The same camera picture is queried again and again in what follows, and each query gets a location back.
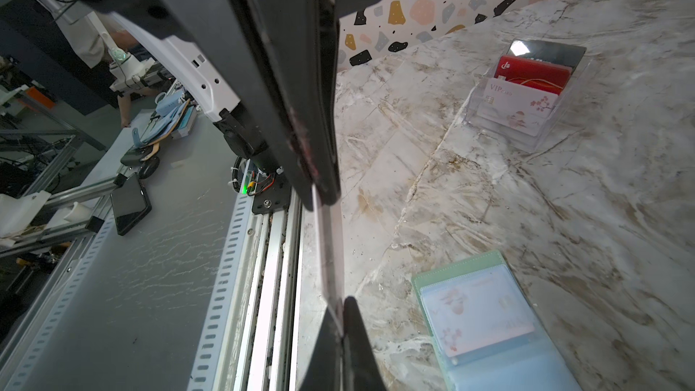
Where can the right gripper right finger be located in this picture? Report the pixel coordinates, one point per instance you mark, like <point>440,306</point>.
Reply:
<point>360,369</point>

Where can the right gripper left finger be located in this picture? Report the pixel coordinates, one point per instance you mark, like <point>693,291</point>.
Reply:
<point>324,371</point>

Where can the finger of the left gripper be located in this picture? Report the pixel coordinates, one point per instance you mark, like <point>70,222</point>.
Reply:
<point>222,30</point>
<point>298,42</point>

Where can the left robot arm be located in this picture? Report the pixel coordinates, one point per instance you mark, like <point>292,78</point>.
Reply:
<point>222,106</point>

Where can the clear acrylic card box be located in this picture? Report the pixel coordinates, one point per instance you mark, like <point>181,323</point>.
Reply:
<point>515,138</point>

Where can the white pink VIP card in box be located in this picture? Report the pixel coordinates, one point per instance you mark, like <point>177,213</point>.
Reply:
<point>518,107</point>

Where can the red card in box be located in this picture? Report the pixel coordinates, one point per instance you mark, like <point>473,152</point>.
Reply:
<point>539,75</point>

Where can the black VIP card in box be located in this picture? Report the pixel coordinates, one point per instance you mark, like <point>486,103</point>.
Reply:
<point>548,52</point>

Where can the black smartphone on bench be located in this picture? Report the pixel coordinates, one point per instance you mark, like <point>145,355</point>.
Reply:
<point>130,204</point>

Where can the aluminium front rail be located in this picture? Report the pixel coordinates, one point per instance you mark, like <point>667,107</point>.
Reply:
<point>248,340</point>

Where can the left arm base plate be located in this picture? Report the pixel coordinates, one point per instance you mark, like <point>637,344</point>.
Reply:
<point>275,198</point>

